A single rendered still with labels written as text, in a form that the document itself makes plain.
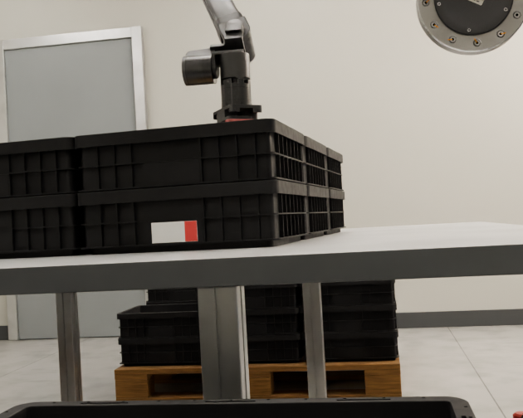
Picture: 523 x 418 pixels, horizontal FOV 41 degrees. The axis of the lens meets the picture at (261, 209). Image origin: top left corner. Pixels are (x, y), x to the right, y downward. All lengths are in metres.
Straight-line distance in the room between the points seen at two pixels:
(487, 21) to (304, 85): 3.40
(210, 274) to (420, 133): 3.73
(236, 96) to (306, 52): 3.43
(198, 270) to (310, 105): 3.74
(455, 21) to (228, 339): 0.71
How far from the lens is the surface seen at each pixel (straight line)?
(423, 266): 0.96
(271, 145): 1.28
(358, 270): 0.96
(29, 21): 5.36
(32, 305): 5.19
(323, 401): 0.62
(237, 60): 1.34
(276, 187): 1.25
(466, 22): 1.37
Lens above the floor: 0.75
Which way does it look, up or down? 1 degrees up
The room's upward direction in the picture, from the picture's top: 3 degrees counter-clockwise
